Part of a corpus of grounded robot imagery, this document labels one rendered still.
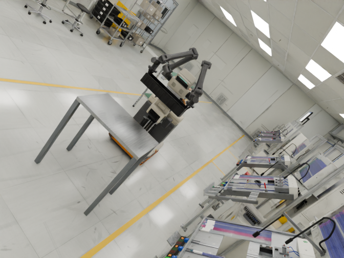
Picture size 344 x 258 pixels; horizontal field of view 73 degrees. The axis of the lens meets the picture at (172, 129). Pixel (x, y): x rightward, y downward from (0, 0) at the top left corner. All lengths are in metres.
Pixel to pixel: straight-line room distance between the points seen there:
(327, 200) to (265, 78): 9.16
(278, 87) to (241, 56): 2.20
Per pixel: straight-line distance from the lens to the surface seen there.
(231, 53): 11.90
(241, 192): 2.79
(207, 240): 1.83
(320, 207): 2.81
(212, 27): 12.45
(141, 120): 3.30
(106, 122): 1.94
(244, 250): 3.06
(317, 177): 2.71
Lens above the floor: 1.73
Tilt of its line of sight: 20 degrees down
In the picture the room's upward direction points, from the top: 42 degrees clockwise
